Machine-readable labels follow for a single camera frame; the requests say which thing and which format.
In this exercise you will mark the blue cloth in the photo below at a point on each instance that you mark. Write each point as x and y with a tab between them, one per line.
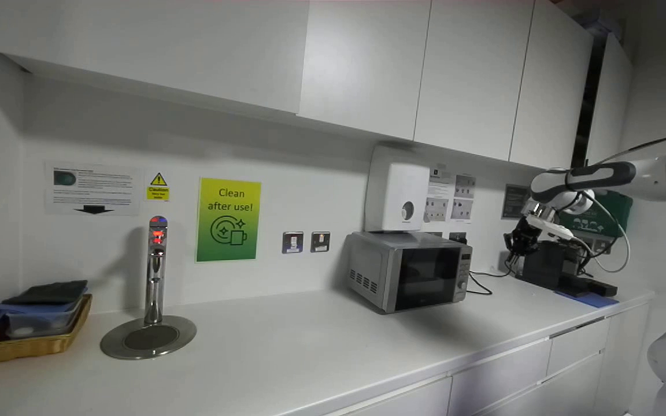
23	316

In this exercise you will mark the small white paper notice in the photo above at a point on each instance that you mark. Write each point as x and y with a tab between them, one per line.
440	175

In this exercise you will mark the white wall cabinet door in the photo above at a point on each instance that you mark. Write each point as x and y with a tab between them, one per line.
364	65
156	46
612	107
472	77
554	92

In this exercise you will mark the white base cabinet front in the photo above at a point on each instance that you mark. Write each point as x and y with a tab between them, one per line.
624	354
402	399
497	381
576	394

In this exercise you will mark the black double wall socket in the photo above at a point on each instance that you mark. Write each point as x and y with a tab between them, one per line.
459	237

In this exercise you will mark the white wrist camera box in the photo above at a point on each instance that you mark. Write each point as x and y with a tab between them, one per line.
555	230

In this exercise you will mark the black folded cloth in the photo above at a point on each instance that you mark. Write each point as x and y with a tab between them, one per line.
46	292

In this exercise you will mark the round steel drain plate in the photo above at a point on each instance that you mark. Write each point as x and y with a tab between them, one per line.
148	337

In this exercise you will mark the white drawer front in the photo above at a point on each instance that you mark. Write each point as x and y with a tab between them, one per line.
576	347

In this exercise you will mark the grey wall socket plate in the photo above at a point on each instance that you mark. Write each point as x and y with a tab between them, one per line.
506	264

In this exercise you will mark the chrome water tap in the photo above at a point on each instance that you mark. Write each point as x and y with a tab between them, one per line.
156	269

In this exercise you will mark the silver wall socket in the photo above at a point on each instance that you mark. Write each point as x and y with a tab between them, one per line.
432	231

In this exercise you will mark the yellow tray with cloths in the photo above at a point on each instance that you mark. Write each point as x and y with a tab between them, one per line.
32	347

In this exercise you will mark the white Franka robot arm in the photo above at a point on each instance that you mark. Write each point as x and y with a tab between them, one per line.
658	175

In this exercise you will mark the yellow warning sticker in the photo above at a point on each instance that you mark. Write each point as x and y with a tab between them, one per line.
158	188

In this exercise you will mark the green yellow cleaning poster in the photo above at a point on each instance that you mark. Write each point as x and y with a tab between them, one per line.
230	220

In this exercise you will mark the black flat device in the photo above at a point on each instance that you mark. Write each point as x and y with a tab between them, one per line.
600	289

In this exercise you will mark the paper sheet with pictures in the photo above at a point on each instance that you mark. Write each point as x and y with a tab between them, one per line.
466	186
436	208
462	208

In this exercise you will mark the silver microwave oven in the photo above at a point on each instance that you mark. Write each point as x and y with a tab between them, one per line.
379	269

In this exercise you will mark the white wall dispenser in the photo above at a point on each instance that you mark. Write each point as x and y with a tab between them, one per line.
394	196

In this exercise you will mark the blue mat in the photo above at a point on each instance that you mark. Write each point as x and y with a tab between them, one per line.
594	301

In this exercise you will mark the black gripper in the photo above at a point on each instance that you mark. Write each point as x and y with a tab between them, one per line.
538	233

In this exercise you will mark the white notice sign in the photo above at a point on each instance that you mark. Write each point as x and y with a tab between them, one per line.
92	188

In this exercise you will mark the dark framed wall sign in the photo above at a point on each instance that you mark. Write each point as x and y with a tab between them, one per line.
513	202

